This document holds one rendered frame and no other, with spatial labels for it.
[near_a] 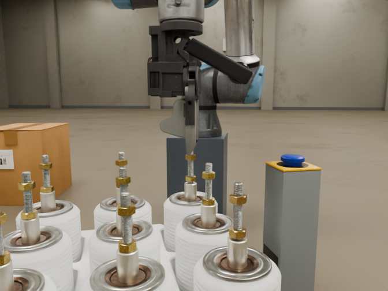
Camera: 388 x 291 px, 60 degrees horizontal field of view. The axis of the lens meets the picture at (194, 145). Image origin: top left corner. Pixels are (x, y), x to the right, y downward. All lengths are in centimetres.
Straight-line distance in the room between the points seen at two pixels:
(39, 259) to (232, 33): 79
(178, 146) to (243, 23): 41
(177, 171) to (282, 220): 54
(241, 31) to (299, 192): 57
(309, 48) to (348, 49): 96
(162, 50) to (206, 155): 53
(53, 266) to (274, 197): 36
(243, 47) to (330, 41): 864
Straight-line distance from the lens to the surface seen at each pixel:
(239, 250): 38
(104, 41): 1034
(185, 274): 49
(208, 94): 106
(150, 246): 46
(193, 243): 46
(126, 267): 36
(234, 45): 103
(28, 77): 1146
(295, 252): 63
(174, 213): 58
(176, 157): 106
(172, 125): 55
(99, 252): 46
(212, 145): 103
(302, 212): 61
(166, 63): 55
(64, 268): 48
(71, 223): 58
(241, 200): 36
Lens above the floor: 44
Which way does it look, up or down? 9 degrees down
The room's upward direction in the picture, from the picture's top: straight up
